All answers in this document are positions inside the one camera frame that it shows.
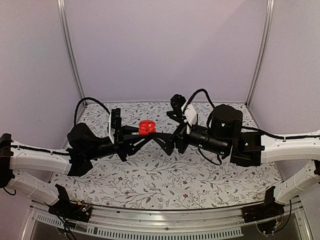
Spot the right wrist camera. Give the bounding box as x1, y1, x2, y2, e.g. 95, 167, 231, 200
170, 94, 197, 126

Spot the left aluminium frame post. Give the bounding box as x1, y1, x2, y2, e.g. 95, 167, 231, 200
56, 0, 85, 100

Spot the floral patterned table mat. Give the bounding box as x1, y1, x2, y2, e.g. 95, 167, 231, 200
51, 101, 285, 210

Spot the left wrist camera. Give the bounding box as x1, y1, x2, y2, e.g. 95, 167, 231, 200
108, 108, 122, 144

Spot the aluminium frame post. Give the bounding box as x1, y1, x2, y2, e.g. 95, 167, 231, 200
56, 0, 85, 100
245, 0, 275, 109

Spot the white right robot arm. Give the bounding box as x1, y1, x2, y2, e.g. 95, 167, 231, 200
148, 104, 320, 218

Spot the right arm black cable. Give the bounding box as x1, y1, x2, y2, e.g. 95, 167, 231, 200
186, 88, 216, 111

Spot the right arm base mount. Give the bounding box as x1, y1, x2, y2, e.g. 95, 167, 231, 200
241, 186, 285, 223

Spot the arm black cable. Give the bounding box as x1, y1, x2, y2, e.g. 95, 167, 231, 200
186, 88, 216, 111
74, 97, 112, 125

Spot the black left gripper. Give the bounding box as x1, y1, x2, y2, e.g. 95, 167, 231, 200
85, 125, 152, 162

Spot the right aluminium frame post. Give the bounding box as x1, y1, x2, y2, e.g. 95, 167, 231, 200
245, 0, 275, 109

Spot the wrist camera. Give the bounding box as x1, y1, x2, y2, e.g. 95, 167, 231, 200
170, 94, 197, 126
108, 108, 122, 144

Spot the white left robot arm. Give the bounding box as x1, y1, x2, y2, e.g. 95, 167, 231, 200
0, 122, 153, 217

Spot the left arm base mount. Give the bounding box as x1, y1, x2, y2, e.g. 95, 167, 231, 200
48, 184, 93, 223

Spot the red round charging case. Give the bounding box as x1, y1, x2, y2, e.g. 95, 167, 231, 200
138, 120, 156, 136

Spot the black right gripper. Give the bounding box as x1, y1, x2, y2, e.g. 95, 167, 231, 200
149, 110, 229, 156

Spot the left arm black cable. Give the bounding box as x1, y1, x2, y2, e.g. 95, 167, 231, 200
74, 97, 112, 125

